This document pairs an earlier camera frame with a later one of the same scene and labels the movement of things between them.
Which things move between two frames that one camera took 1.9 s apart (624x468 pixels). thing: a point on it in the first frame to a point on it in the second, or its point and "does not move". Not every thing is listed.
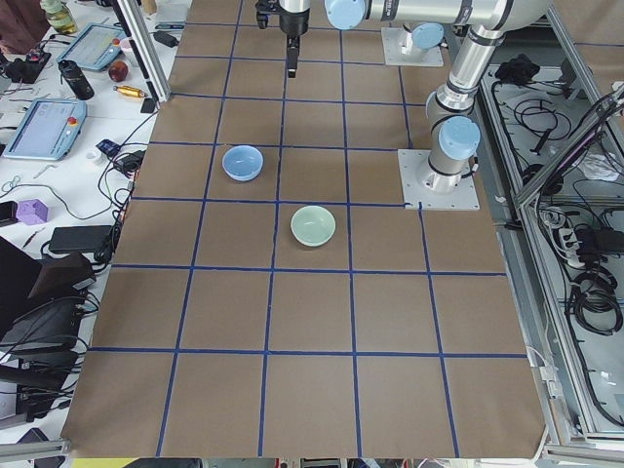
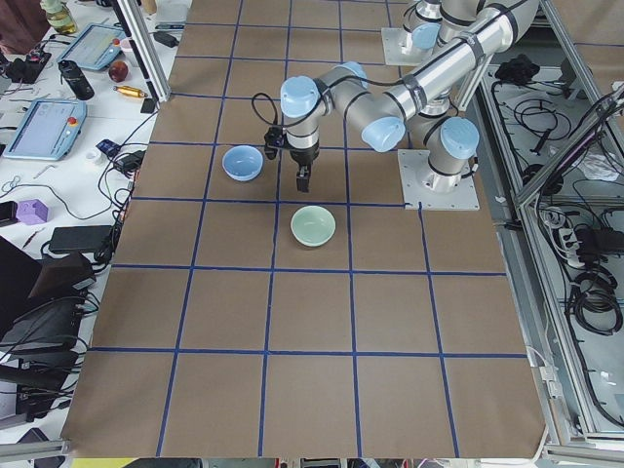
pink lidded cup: [126, 44] does not move
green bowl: [312, 225] does not move
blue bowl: [243, 163] does not move
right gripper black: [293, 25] to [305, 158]
